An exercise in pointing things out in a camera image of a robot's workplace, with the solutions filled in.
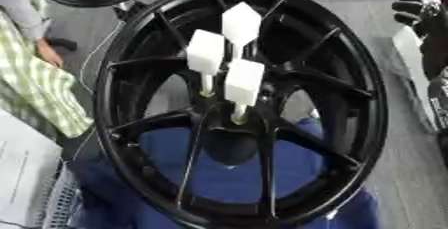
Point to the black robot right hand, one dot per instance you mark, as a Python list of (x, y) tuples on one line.
[(434, 39)]

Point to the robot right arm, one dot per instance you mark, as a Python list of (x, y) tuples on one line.
[(440, 106)]

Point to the white flat panel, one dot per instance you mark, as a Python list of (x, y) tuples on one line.
[(415, 63)]

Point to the white paper sheet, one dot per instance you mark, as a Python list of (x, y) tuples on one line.
[(26, 166)]

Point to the white pierced basket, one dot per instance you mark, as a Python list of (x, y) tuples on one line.
[(63, 199)]

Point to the person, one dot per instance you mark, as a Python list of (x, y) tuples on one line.
[(35, 83)]

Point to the small black object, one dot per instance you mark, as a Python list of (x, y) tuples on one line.
[(63, 43)]

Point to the person's hand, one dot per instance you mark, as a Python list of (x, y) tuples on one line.
[(50, 54)]

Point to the black spoked wheel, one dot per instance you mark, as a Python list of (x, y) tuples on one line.
[(326, 83)]

